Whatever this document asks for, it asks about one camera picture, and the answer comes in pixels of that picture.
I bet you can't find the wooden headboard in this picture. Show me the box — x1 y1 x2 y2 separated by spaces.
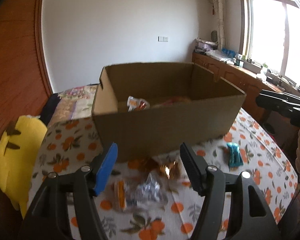
0 0 52 138

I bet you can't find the teal small snack packet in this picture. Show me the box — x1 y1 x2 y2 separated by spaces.
226 142 243 169

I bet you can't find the chicken feet snack packet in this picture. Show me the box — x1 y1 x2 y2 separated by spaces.
127 96 150 112

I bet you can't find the window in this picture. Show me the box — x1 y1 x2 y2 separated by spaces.
241 0 300 91

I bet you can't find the golden brown candy wrapper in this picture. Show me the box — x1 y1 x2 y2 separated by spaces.
140 156 183 181

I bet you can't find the yellow plush toy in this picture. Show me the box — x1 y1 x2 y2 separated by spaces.
0 115 47 217

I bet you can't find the white wall switch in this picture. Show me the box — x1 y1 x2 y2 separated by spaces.
158 36 169 42

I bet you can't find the brown cardboard box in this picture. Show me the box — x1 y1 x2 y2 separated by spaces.
92 62 245 163

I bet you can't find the floral quilt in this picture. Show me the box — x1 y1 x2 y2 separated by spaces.
48 85 98 126

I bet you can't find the silver crumpled snack packet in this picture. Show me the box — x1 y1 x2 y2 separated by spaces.
130 172 168 207

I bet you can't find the wooden cabinet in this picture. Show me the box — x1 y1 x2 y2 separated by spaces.
192 52 282 124

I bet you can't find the orange stripe white snack packet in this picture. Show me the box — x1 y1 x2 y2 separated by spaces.
114 180 128 212

